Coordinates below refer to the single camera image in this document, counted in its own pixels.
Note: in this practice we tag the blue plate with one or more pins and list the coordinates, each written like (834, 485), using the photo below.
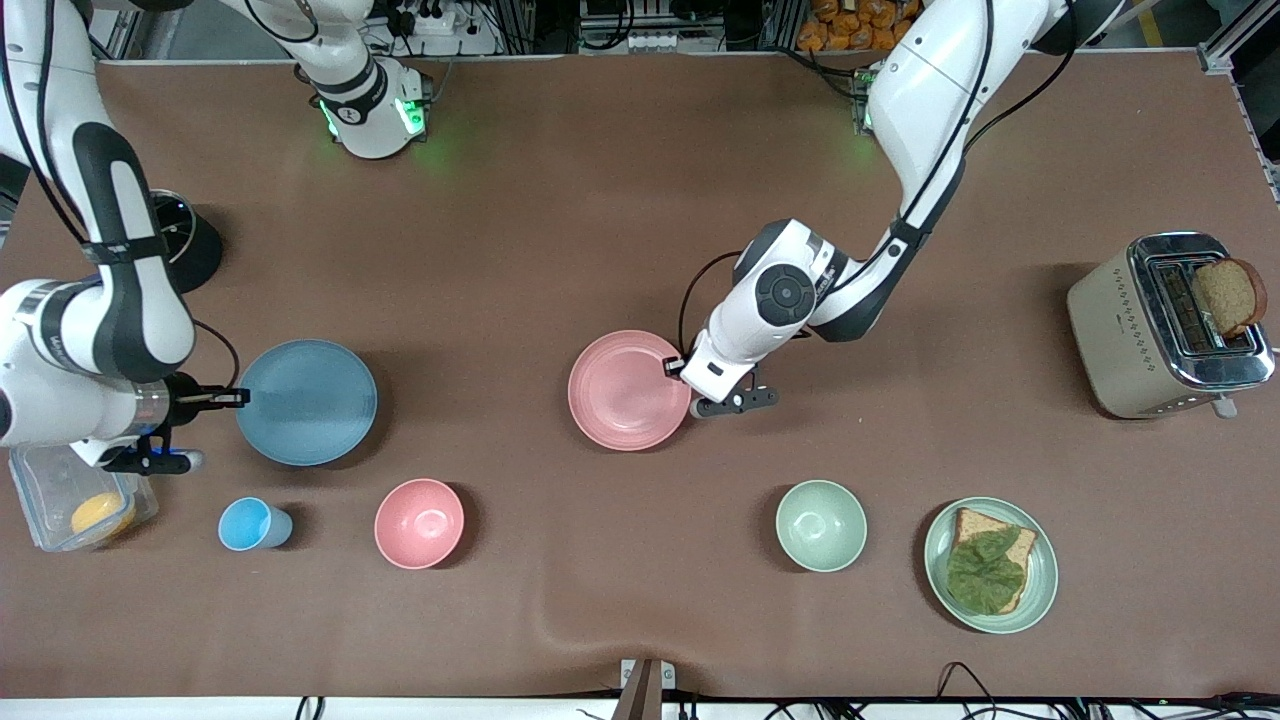
(310, 403)

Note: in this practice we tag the metal table bracket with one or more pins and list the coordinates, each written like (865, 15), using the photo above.
(640, 690)

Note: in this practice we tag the green lettuce leaf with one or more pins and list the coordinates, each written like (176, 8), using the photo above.
(985, 575)

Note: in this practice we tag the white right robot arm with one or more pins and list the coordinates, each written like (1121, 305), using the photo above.
(120, 320)

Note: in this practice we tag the blue cup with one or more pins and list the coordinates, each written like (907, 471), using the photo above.
(250, 525)

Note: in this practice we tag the white terminal block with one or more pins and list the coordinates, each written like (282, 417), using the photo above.
(655, 41)

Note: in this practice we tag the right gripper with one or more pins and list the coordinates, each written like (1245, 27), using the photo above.
(186, 398)

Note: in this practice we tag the green bowl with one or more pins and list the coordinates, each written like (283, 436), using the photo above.
(821, 526)

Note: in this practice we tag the clear plastic container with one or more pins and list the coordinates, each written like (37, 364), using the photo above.
(50, 500)

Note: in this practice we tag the pink bowl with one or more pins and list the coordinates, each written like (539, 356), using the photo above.
(419, 524)

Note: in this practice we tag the green plate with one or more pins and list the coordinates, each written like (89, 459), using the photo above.
(1042, 580)

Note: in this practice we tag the aluminium frame profile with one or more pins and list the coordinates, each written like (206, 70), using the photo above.
(1235, 45)

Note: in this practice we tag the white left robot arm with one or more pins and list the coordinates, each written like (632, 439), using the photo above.
(920, 100)

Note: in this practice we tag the white power strip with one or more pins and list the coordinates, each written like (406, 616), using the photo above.
(428, 18)

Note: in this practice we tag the black pot with glass lid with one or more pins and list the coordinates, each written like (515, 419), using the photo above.
(200, 250)

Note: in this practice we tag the orange round food piece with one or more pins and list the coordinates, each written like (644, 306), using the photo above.
(102, 515)

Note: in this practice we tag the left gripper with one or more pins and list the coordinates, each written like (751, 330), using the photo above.
(669, 371)

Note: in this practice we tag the bag of orange buns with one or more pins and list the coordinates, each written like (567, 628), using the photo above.
(850, 25)

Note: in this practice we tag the brown toast slice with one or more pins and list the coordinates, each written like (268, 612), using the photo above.
(1230, 295)

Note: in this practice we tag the brown bread slice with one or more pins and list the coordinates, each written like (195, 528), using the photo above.
(975, 522)

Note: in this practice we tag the beige chrome toaster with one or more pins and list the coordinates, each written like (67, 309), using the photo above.
(1110, 340)

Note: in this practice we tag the pink plate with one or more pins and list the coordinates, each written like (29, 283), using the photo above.
(625, 392)

